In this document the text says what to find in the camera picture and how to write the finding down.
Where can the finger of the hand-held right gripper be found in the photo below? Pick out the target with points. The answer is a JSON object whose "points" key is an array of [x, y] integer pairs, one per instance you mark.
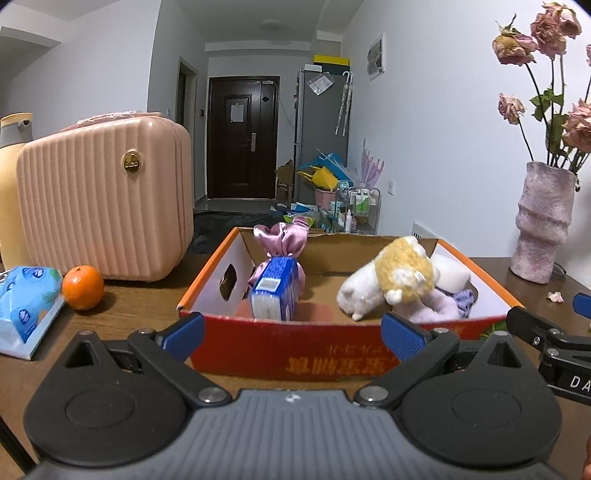
{"points": [[582, 305], [540, 330]]}

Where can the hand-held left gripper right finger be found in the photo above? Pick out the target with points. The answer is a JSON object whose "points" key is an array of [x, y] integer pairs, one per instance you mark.
{"points": [[406, 337]]}

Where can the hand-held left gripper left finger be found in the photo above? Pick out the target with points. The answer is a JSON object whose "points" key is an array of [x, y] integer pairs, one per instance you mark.
{"points": [[184, 336]]}

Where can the lavender fluffy headband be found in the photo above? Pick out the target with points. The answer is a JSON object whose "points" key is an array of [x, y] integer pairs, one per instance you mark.
{"points": [[434, 309]]}

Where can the yellow white plush toy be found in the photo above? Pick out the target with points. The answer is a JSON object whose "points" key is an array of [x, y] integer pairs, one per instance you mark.
{"points": [[401, 267]]}

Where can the white soft pad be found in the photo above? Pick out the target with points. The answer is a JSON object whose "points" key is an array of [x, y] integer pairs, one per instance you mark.
{"points": [[452, 273]]}

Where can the red orange cardboard box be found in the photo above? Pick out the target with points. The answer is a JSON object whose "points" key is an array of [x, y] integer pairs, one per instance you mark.
{"points": [[323, 344]]}

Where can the small blue white packet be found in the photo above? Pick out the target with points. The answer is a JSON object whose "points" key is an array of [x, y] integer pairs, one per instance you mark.
{"points": [[277, 286]]}

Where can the purple satin cap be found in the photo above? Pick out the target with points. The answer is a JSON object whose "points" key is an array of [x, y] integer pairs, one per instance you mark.
{"points": [[284, 240]]}

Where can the fallen pink petal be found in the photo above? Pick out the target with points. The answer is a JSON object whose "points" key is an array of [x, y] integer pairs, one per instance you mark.
{"points": [[555, 297]]}

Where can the pink textured vase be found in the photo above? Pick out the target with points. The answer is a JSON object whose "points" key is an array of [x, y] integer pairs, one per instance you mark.
{"points": [[542, 221]]}

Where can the orange fruit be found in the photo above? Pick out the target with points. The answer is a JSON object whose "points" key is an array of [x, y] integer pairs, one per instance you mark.
{"points": [[83, 287]]}

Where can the black fabric bag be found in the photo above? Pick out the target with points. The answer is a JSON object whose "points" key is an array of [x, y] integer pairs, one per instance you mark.
{"points": [[221, 228]]}

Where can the pink ribbed suitcase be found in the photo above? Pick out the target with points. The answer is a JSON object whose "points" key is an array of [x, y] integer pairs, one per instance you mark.
{"points": [[101, 207]]}

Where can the large blue tissue pack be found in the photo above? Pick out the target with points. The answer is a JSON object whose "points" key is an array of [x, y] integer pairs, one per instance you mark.
{"points": [[27, 309]]}

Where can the pink plastic basin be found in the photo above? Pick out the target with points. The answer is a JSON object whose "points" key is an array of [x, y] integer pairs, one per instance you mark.
{"points": [[327, 196]]}

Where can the brown cardboard carton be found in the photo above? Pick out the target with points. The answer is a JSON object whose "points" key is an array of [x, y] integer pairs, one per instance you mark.
{"points": [[285, 182]]}

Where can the dark brown entrance door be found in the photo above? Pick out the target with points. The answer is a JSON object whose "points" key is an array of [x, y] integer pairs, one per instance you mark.
{"points": [[242, 152]]}

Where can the dark side door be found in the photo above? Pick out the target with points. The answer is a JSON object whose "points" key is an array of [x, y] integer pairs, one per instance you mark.
{"points": [[184, 138]]}

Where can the yellow water bottle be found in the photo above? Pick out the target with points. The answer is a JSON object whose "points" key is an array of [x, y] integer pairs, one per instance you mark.
{"points": [[11, 194]]}

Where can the grey refrigerator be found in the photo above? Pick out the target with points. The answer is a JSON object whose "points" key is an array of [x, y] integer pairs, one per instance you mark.
{"points": [[321, 124]]}

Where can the clear plastic bag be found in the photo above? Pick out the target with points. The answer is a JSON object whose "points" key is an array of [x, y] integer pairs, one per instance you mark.
{"points": [[321, 85]]}

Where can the bouquet of dried pink roses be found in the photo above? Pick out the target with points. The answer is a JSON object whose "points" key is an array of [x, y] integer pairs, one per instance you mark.
{"points": [[512, 46]]}

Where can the yellow black box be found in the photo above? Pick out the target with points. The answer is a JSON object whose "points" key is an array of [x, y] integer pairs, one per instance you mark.
{"points": [[331, 60]]}

